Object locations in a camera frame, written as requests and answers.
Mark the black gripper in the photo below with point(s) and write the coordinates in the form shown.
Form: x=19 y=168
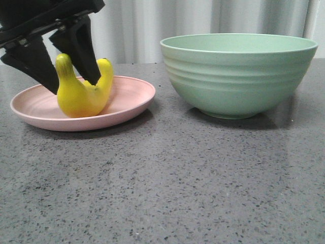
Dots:
x=73 y=37

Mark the yellow toy banana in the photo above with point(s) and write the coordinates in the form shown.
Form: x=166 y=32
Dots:
x=80 y=98

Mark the pink plate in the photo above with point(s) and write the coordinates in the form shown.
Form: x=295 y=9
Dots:
x=38 y=107

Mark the green ribbed bowl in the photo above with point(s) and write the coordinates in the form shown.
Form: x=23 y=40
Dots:
x=236 y=76

